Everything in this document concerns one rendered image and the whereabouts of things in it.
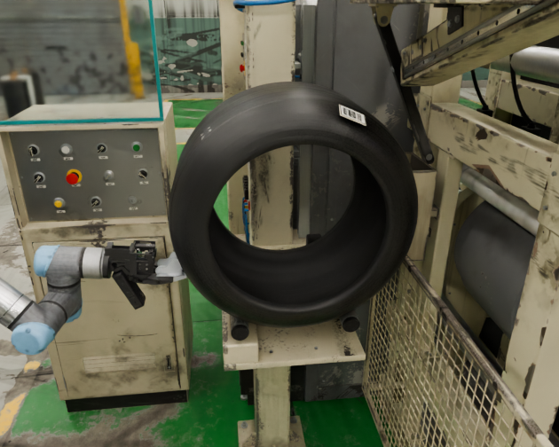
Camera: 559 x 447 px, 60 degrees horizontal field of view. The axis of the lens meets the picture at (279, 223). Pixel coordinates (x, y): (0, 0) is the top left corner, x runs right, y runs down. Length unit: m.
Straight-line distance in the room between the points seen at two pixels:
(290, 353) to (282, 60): 0.78
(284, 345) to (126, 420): 1.16
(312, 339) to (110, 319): 0.99
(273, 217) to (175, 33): 8.88
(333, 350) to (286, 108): 0.66
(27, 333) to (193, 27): 9.28
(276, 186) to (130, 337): 0.99
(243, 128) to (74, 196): 1.04
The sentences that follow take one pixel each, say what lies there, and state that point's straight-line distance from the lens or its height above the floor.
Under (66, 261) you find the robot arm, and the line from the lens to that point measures 1.22.
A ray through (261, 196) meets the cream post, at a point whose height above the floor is 1.11.
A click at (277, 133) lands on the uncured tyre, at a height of 1.40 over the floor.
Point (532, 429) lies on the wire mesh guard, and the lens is 0.96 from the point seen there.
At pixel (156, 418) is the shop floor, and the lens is 2.32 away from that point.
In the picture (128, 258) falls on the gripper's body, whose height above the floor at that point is 1.09.
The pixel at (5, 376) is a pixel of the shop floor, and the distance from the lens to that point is 2.77.
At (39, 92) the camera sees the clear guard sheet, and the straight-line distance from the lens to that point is 1.81.
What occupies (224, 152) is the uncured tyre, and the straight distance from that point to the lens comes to 0.98.
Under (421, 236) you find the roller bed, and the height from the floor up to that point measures 0.99.
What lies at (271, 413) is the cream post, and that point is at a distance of 1.94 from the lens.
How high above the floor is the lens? 1.64
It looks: 24 degrees down
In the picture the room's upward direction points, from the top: straight up
